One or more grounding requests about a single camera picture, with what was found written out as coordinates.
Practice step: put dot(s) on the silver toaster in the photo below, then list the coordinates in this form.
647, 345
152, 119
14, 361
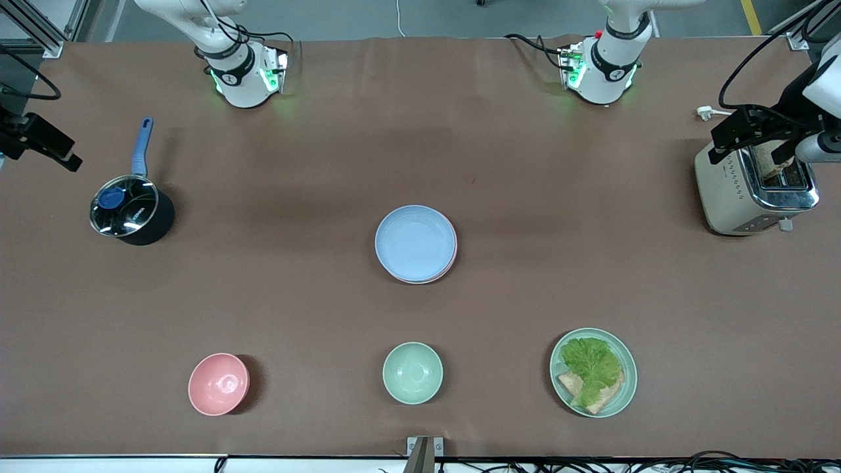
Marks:
729, 197

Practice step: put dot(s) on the brown bread slice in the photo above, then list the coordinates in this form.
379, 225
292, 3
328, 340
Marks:
569, 382

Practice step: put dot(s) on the aluminium frame profile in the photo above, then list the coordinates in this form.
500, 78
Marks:
39, 33

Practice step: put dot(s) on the green plate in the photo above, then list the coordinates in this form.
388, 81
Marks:
629, 394

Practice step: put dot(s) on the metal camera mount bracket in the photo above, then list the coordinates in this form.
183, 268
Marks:
424, 456

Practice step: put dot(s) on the toasted bread slice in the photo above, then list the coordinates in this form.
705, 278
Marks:
765, 164

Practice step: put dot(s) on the glass lid blue knob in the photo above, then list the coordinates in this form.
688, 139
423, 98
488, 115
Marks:
135, 210

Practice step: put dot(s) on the small pink bowl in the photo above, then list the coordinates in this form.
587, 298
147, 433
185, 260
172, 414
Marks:
219, 384

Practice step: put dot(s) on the brown table cover mat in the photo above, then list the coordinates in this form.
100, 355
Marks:
460, 131

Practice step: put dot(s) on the green lettuce leaf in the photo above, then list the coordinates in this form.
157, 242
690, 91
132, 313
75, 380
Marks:
591, 364

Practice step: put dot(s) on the pink plate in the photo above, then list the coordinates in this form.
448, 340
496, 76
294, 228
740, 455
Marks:
452, 268

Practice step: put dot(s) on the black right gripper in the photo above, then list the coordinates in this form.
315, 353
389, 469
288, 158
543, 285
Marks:
14, 131

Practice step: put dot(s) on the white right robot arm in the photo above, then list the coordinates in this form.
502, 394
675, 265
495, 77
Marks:
236, 79

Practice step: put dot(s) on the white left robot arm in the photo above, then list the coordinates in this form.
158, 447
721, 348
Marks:
608, 66

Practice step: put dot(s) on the small green bowl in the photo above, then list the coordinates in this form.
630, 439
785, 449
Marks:
412, 373

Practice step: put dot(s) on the white power plug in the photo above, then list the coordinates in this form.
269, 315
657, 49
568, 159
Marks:
705, 112

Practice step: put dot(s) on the light blue plate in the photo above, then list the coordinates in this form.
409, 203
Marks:
414, 242

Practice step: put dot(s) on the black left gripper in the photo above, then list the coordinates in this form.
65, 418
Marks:
790, 110

